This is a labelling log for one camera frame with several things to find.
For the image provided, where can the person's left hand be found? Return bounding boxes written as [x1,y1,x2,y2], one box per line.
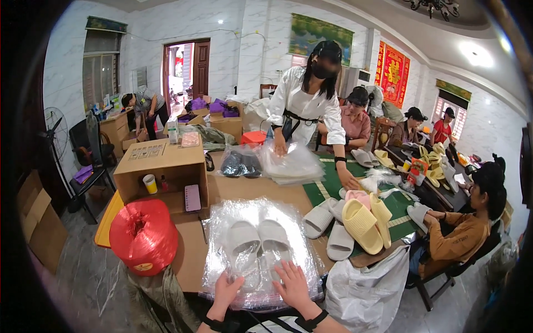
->
[207,271,245,321]

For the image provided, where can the person's right hand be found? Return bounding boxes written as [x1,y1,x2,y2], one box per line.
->
[273,260,323,321]

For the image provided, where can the pile of clear plastic bags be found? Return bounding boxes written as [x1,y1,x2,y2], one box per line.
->
[202,198,326,311]

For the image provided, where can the black wrist band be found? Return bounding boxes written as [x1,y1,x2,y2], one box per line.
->
[295,309,330,333]
[202,316,234,333]

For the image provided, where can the person's body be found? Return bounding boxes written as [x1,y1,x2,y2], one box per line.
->
[233,310,309,333]

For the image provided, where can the white slipper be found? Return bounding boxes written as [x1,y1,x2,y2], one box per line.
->
[258,219,293,284]
[406,203,432,234]
[225,221,262,289]
[326,223,355,262]
[318,198,347,222]
[302,205,334,239]

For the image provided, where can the olive cloth bag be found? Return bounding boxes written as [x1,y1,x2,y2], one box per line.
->
[124,266,201,333]

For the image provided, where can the white plastic bag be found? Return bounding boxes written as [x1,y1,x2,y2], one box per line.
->
[324,245,411,333]

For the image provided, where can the yellow slipper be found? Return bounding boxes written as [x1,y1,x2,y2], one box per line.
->
[369,193,393,249]
[342,198,384,255]
[373,149,394,170]

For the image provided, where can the red twine roll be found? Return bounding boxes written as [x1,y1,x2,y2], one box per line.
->
[109,198,179,277]

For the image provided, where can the pink phone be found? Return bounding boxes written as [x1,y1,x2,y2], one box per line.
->
[184,184,202,212]

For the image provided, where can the cardboard sheet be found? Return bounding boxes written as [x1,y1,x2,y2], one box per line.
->
[170,151,335,293]

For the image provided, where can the pink slipper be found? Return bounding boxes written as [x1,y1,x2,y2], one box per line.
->
[344,190,371,210]

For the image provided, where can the green table mat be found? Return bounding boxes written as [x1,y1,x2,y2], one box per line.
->
[303,153,422,257]

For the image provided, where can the stack of clear bags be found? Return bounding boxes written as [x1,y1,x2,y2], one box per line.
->
[260,141,326,185]

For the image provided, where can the bagged black slippers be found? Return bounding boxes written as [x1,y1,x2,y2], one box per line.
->
[219,146,263,179]

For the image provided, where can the yellow board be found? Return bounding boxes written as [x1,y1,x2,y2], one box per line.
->
[94,190,125,249]

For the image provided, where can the crumpled clear bags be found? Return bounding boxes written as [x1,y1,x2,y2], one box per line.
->
[358,167,419,202]

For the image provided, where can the beige slipper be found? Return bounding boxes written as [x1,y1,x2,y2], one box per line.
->
[351,148,380,169]

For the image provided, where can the open cardboard box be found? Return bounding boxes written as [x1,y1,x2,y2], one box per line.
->
[113,137,210,215]

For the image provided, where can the black wooden chair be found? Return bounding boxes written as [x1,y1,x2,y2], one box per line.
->
[410,223,503,312]

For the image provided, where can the red plastic stool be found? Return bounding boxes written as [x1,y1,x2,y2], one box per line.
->
[240,131,267,147]

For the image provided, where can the green cloth heap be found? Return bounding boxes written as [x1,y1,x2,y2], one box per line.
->
[178,123,238,153]

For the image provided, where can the dark wooden table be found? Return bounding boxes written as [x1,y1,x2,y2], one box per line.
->
[382,143,474,214]

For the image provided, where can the red snack packet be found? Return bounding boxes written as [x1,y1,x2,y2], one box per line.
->
[407,157,430,186]

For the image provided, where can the cartons with purple bags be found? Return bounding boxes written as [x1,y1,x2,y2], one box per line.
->
[177,97,245,143]

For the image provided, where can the large white sack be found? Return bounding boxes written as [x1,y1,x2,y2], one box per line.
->
[243,97,272,133]

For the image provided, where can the purple cloth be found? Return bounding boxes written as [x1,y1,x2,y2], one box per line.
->
[74,165,95,184]

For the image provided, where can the pile of yellow slippers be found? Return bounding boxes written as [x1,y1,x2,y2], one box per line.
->
[418,142,449,188]

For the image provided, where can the wooden desk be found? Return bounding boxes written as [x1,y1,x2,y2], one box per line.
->
[99,109,136,157]

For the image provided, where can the white air conditioner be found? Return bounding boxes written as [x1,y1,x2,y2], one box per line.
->
[343,67,376,99]

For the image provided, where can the wooden door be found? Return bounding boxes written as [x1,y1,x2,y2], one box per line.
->
[162,38,211,114]

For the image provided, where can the black floor fan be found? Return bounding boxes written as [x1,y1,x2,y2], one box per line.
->
[39,107,84,214]

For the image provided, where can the window with green valance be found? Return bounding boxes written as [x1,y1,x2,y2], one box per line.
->
[432,79,473,141]
[82,16,128,110]

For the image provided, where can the green landscape painting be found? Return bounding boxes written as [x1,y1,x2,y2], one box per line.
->
[288,13,355,67]

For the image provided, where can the black chandelier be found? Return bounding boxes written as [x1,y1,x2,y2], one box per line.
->
[401,0,461,22]

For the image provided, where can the red wall hanging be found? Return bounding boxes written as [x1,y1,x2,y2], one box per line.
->
[374,40,411,109]

